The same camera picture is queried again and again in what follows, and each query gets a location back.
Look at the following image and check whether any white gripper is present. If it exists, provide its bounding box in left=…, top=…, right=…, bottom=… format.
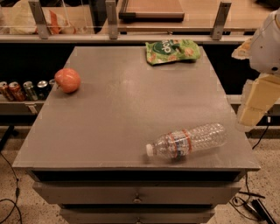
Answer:
left=232, top=8, right=280, bottom=128

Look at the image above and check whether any clear plastic water bottle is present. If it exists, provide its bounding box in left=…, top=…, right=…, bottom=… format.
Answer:
left=145, top=123, right=227, bottom=159

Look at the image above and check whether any green rice chip bag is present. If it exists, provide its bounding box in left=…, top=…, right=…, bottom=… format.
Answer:
left=145, top=39, right=200, bottom=66

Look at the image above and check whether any white orange plastic bag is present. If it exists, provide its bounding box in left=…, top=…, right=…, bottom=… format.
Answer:
left=9, top=0, right=70, bottom=34

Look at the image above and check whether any black framed wooden board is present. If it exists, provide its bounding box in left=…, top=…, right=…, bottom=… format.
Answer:
left=118, top=0, right=185, bottom=21

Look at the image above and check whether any grey drawer cabinet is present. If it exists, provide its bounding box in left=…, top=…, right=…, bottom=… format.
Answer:
left=14, top=46, right=259, bottom=224

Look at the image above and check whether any upper drawer knob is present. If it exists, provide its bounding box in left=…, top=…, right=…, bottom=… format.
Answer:
left=132, top=194, right=142, bottom=204

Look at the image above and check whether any red apple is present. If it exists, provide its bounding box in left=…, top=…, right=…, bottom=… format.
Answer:
left=54, top=68, right=81, bottom=94

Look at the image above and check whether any dark soda can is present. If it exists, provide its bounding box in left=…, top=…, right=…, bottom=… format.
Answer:
left=49, top=79, right=55, bottom=89

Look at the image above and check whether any black soda can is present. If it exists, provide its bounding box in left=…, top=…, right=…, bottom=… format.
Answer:
left=37, top=80, right=50, bottom=100

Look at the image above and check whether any green silver soda can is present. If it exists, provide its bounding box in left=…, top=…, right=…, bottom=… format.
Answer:
left=23, top=81, right=39, bottom=101

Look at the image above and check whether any red soda can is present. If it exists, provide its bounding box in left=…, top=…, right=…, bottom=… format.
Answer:
left=0, top=81, right=14, bottom=102
left=9, top=81, right=26, bottom=102

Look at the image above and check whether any left low metal shelf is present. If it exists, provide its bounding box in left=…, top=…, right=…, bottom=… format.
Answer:
left=0, top=94, right=45, bottom=116

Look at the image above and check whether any red soda can far left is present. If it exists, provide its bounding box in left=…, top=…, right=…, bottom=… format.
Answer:
left=0, top=81, right=14, bottom=102

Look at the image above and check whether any right metal bracket post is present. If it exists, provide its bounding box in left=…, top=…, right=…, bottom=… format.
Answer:
left=211, top=1, right=232, bottom=40

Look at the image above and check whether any metal bracket post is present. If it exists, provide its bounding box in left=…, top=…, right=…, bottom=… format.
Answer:
left=105, top=0, right=118, bottom=39
left=28, top=0, right=51, bottom=39
left=211, top=1, right=232, bottom=40

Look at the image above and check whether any black cables right floor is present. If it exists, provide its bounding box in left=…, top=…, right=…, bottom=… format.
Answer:
left=228, top=123, right=277, bottom=224

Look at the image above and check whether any middle metal bracket post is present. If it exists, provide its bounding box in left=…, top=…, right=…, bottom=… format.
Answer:
left=105, top=0, right=118, bottom=39

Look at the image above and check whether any left metal bracket post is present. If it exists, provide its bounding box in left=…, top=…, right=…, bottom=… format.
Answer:
left=28, top=0, right=51, bottom=39

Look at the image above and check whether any black cable left floor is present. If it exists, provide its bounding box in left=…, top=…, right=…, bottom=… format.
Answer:
left=0, top=151, right=24, bottom=224

